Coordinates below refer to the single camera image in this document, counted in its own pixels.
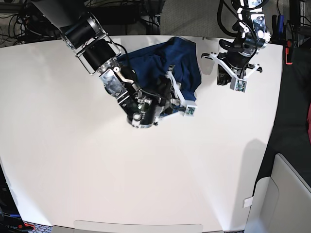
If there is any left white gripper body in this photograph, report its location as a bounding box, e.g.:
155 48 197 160
201 52 262 78

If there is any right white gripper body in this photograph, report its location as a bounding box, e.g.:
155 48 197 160
155 65 186 119

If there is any blue long-sleeve T-shirt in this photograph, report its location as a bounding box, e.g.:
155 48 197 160
118 37 202 124

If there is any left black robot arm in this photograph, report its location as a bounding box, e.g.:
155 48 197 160
201 0 271 91

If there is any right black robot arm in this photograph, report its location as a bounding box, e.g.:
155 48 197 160
32 0 195 128

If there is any orange clamp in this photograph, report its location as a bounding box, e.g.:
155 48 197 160
285 39 293 65

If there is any red cloth pile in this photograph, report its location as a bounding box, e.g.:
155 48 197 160
307 105 311 142

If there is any beige plastic bin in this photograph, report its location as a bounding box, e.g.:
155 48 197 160
244 153 311 233

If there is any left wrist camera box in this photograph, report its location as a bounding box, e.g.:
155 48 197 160
230 78 247 93

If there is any blue handled tool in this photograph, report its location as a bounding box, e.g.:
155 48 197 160
277 15 284 38

